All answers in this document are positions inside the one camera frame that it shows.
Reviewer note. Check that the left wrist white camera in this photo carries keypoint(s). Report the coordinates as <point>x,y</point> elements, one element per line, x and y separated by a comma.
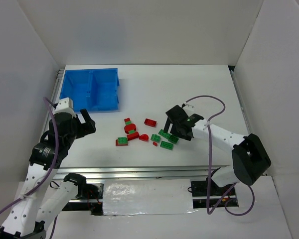
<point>65,105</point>

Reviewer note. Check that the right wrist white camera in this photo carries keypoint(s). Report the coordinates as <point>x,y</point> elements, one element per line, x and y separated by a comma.
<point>188,108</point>

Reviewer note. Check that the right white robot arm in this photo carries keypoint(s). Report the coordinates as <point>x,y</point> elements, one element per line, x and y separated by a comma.
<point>249,157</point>

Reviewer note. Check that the wrist white camera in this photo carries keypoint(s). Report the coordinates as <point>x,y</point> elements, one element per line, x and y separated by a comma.
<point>188,108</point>
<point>65,105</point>

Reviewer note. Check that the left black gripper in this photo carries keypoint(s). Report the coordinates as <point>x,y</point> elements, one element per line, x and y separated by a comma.
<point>82,127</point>

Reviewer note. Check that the green on red lego stack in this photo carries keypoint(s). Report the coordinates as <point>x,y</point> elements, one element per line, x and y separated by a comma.
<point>121,141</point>

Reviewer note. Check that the red half-round lego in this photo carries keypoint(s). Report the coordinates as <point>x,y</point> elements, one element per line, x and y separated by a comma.
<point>144,137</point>

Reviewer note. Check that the red green stacked lego tower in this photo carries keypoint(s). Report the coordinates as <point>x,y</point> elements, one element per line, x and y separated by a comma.
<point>129,126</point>

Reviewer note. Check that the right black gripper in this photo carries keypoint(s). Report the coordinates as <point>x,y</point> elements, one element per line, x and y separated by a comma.
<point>177,123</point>

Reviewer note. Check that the green 2x2 lego brick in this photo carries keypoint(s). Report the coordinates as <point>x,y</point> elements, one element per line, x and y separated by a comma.
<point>155,138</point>

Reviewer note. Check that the red lego brick under tower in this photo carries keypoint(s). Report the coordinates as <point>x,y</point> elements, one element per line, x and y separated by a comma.
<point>133,135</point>

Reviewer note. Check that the red 2x4 lego brick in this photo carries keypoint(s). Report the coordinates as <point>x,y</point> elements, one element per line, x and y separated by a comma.
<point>150,122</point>

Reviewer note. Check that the dark green 2x2 lego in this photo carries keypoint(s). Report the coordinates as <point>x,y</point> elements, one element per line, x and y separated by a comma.
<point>173,139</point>

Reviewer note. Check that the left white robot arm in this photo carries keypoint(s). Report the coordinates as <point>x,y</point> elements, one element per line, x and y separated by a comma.
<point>30,216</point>

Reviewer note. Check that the white foil-covered panel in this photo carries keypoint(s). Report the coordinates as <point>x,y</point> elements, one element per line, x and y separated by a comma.
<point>147,197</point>

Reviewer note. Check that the blue two-compartment bin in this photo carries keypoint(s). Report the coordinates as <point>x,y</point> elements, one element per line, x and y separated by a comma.
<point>95,90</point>

